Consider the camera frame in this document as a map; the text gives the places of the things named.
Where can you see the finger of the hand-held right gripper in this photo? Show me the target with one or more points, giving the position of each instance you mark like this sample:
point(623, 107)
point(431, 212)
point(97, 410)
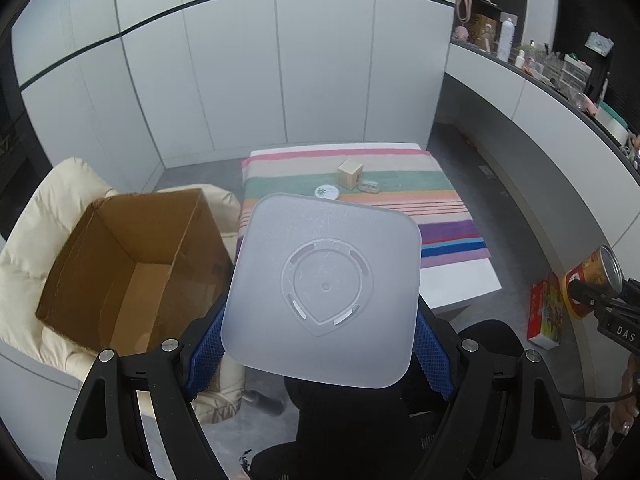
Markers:
point(631, 290)
point(582, 291)

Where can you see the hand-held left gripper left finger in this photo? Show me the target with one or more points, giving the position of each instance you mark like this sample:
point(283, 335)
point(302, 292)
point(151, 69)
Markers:
point(205, 360)

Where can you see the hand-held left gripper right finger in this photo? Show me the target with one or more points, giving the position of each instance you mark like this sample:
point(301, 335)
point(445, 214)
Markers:
point(434, 360)

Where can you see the red can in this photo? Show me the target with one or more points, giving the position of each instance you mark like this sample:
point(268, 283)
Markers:
point(590, 272)

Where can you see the brown cardboard box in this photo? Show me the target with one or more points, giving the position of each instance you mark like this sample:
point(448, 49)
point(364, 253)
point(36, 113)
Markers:
point(140, 285)

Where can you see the frosted square plastic container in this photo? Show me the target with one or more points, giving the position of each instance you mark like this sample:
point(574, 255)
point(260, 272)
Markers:
point(325, 285)

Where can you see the round white tin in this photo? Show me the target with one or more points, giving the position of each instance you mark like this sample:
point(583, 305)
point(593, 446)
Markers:
point(326, 191)

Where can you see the beige cube box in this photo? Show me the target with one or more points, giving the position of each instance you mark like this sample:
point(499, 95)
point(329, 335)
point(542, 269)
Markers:
point(349, 175)

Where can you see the person's right hand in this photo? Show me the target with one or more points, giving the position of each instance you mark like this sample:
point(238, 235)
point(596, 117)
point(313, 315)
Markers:
point(631, 380)

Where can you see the red printed box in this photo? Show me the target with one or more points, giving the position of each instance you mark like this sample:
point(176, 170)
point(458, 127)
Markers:
point(545, 310)

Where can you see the white low table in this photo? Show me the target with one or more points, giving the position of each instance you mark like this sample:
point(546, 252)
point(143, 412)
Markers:
point(460, 285)

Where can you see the black office chair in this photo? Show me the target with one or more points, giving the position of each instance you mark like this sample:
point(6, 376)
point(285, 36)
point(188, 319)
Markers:
point(350, 425)

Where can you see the dark patterned cloth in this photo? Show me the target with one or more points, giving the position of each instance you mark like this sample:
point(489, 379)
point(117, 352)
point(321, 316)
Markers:
point(595, 440)

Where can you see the white sideboard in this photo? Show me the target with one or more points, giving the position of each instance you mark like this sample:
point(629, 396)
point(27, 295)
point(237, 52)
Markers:
point(525, 125)

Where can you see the striped colourful cloth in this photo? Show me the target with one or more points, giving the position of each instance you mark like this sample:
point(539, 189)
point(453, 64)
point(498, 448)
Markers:
point(400, 180)

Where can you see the small clear case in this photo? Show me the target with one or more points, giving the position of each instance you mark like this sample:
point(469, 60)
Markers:
point(369, 186)

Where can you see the clear drawer organizer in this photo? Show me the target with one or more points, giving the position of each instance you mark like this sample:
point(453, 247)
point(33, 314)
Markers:
point(575, 72)

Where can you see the cream padded chair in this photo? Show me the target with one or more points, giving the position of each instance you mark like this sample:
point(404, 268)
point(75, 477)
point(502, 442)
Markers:
point(40, 200)

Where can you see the white spray bottle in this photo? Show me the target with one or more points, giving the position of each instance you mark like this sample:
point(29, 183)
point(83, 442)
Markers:
point(505, 40)

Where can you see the brown carton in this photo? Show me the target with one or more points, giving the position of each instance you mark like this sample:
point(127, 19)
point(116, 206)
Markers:
point(484, 30)

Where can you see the black glass cabinet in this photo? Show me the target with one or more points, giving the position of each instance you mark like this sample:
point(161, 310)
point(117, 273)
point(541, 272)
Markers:
point(20, 150)

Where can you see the pink plush toy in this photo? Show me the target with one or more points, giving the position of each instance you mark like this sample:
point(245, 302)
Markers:
point(461, 34)

